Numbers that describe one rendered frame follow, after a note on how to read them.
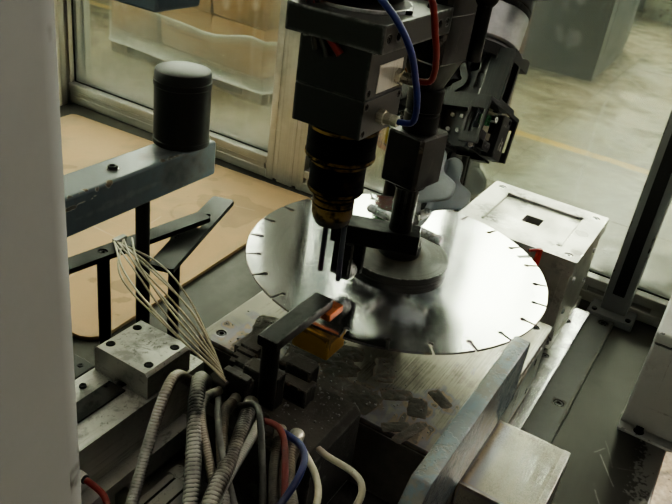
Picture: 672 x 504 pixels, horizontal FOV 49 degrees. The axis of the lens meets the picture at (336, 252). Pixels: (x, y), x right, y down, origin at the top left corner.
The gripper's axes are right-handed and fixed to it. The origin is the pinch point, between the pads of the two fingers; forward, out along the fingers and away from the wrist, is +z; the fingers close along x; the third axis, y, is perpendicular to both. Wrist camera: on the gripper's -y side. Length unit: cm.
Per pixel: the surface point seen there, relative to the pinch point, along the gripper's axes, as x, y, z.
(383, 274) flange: -5.8, 3.0, 7.2
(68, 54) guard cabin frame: 13, -108, -18
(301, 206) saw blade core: -2.6, -14.0, 2.3
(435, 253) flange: 1.3, 3.6, 3.1
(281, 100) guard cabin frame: 25, -53, -18
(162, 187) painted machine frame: -22.7, -14.1, 6.0
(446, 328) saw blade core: -5.6, 11.8, 10.3
